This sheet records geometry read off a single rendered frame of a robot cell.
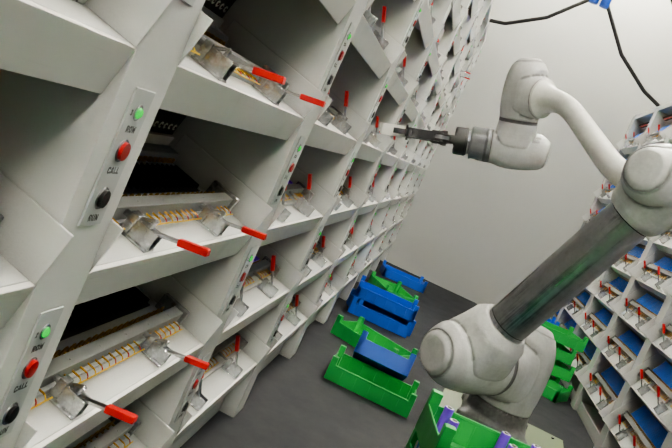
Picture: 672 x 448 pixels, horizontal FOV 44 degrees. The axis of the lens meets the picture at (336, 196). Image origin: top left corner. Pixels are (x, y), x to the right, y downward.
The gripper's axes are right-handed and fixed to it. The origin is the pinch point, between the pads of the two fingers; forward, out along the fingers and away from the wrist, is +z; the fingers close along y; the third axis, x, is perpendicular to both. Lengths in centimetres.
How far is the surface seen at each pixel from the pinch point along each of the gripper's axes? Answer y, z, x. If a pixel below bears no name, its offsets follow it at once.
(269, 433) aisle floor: -24, 16, -80
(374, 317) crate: 162, 8, -80
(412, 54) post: 45, 2, 27
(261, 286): -44, 19, -41
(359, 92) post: -25.3, 7.5, 6.4
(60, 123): -165, 11, -12
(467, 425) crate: -72, -29, -55
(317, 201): -25.7, 13.1, -21.3
